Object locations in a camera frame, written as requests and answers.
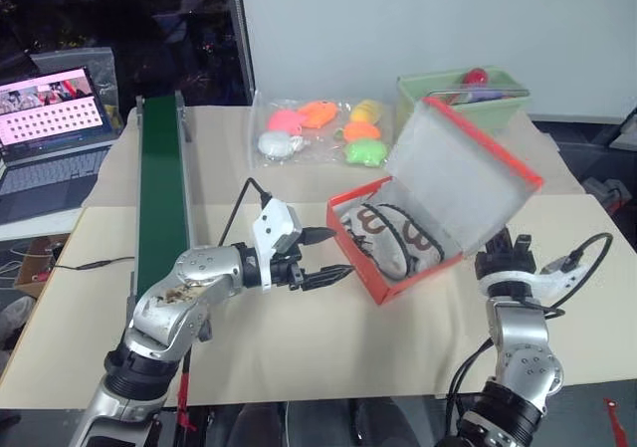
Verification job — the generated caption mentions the dark grey cable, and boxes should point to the dark grey cable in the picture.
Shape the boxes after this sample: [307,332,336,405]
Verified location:
[52,256,136,271]

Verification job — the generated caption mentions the green conveyor belt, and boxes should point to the green conveyor belt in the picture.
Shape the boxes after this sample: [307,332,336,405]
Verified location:
[129,93,198,314]

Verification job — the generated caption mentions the orange fish plush toy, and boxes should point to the orange fish plush toy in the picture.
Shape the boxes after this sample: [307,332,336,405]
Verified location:
[298,100,337,129]

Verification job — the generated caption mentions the beige tablecloth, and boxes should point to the beige tablecloth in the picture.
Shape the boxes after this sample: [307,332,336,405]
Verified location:
[92,103,589,209]

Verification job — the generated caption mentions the white partition panel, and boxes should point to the white partition panel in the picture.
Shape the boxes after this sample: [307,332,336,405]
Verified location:
[231,0,637,122]

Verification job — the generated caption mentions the orange lidded box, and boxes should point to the orange lidded box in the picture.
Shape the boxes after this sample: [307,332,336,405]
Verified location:
[325,97,544,308]

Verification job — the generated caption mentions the grey open laptop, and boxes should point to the grey open laptop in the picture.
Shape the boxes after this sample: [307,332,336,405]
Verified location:
[0,66,118,227]

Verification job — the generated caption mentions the cream board sheet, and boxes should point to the cream board sheet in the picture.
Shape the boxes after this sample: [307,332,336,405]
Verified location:
[0,193,637,411]

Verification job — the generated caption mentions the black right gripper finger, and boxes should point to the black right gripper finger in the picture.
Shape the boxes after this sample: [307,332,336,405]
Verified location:
[490,222,517,251]

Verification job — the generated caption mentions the red round toy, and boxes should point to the red round toy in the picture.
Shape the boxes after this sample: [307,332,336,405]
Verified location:
[460,67,492,88]

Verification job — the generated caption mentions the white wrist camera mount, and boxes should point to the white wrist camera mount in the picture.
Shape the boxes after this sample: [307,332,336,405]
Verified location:
[251,198,304,295]
[478,260,587,303]

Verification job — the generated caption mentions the green plush toy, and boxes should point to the green plush toy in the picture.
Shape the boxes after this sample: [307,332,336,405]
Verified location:
[343,137,391,169]

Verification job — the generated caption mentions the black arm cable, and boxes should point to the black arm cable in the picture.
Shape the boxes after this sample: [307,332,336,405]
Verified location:
[445,232,615,418]
[217,177,274,247]

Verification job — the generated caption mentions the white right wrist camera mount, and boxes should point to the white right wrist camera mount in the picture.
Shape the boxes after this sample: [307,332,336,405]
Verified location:
[478,260,587,303]

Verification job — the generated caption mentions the yellow striped plush toy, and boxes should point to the yellow striped plush toy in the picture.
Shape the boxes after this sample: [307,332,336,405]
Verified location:
[350,99,384,124]

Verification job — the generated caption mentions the clear plastic bag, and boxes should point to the clear plastic bag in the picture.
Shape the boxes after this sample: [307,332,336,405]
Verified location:
[247,91,399,172]

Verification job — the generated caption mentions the brown cardboard box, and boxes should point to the brown cardboard box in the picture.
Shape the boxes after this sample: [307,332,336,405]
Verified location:
[14,236,71,300]

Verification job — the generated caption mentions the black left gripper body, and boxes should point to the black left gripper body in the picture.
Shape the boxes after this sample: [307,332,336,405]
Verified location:
[271,227,309,293]

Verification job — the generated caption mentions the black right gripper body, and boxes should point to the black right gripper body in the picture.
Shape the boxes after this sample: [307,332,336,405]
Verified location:
[475,236,537,280]

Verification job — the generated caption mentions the orange round plush toy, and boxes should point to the orange round plush toy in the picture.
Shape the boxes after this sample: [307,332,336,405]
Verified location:
[342,121,382,142]

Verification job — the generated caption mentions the white plush toy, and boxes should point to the white plush toy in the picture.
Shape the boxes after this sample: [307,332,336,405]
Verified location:
[257,130,306,160]

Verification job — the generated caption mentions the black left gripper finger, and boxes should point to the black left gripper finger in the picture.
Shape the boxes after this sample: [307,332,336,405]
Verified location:
[303,226,338,248]
[299,264,356,292]

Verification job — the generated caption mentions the purple toy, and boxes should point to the purple toy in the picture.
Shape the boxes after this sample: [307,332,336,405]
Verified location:
[466,88,505,104]

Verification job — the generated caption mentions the red strap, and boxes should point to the red strap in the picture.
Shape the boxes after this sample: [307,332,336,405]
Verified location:
[602,396,630,447]
[175,350,196,434]

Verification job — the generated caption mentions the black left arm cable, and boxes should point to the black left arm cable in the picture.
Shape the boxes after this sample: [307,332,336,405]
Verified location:
[217,177,274,247]

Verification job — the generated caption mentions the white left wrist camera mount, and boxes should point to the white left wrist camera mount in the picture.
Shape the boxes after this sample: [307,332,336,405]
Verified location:
[251,198,304,295]

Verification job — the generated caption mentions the black metal device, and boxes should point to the black metal device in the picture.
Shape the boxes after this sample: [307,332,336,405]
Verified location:
[581,175,631,215]

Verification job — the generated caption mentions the pink plush toy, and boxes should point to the pink plush toy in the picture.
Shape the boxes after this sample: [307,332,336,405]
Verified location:
[267,109,304,133]

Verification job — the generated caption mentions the pale green plastic bin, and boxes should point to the pale green plastic bin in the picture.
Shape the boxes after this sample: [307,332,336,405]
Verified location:
[396,65,532,135]

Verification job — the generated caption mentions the dark rounded shape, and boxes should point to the dark rounded shape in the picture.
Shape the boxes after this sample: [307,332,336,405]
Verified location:
[233,400,293,447]

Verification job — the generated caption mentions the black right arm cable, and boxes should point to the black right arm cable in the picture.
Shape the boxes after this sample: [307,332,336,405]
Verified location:
[445,232,615,418]

